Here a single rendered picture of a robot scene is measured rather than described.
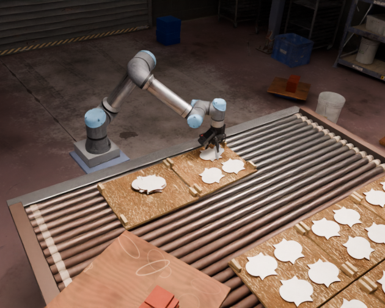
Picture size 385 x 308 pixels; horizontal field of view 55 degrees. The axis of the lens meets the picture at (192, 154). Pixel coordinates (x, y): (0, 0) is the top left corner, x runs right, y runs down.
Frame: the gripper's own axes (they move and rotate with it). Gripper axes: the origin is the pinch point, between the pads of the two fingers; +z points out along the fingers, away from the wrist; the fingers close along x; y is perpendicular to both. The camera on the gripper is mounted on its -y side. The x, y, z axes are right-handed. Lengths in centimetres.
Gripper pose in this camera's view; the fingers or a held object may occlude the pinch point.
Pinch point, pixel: (210, 154)
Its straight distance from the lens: 220.1
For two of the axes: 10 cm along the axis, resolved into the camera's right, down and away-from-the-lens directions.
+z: -0.6, 8.1, 5.9
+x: -5.8, -5.1, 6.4
